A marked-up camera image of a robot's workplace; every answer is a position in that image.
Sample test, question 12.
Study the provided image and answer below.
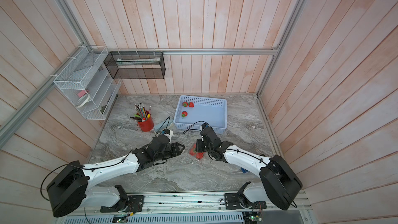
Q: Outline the white wire mesh shelf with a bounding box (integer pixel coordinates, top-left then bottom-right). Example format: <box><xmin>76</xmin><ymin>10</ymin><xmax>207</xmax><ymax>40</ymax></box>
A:
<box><xmin>54</xmin><ymin>46</ymin><xmax>121</xmax><ymax>120</ymax></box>

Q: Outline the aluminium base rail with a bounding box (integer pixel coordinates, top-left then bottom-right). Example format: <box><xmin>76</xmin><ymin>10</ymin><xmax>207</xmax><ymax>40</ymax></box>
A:
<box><xmin>55</xmin><ymin>191</ymin><xmax>312</xmax><ymax>218</ymax></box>

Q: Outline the light blue perforated plastic basket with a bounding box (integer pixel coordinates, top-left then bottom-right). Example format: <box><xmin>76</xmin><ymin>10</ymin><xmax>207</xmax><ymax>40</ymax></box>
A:
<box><xmin>173</xmin><ymin>95</ymin><xmax>227</xmax><ymax>134</ymax></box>

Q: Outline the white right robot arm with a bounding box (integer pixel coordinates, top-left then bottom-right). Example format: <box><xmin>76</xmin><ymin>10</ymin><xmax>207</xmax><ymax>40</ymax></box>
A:
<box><xmin>196</xmin><ymin>124</ymin><xmax>303</xmax><ymax>211</ymax></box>

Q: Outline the red strawberry in basket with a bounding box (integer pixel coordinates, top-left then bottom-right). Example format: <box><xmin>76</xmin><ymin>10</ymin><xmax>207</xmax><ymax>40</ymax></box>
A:
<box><xmin>181</xmin><ymin>111</ymin><xmax>188</xmax><ymax>118</ymax></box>

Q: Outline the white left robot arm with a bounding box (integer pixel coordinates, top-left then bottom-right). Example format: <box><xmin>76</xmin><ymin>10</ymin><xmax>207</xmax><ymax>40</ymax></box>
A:
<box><xmin>46</xmin><ymin>133</ymin><xmax>185</xmax><ymax>218</ymax></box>

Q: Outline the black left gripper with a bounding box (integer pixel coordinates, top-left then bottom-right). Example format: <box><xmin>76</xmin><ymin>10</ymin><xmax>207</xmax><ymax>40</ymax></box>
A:
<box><xmin>154</xmin><ymin>142</ymin><xmax>186</xmax><ymax>161</ymax></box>

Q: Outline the pink sticky note pad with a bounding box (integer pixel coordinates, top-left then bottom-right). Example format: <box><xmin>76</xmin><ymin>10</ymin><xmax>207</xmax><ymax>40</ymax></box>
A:
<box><xmin>77</xmin><ymin>90</ymin><xmax>88</xmax><ymax>98</ymax></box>

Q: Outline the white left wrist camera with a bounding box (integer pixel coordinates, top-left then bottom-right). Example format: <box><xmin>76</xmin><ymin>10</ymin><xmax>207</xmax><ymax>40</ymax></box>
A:
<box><xmin>162</xmin><ymin>129</ymin><xmax>173</xmax><ymax>140</ymax></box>

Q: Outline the black mesh wall basket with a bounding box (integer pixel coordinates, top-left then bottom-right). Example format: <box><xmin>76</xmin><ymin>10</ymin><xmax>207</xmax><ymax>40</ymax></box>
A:
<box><xmin>104</xmin><ymin>51</ymin><xmax>166</xmax><ymax>79</ymax></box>

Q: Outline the red metal pencil bucket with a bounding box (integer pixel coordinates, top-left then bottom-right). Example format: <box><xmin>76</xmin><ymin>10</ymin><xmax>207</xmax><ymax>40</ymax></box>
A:
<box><xmin>137</xmin><ymin>116</ymin><xmax>154</xmax><ymax>132</ymax></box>

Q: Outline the white tape roll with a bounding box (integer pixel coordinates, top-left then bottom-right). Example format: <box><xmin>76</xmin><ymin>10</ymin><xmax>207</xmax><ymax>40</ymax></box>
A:
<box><xmin>76</xmin><ymin>93</ymin><xmax>91</xmax><ymax>108</ymax></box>

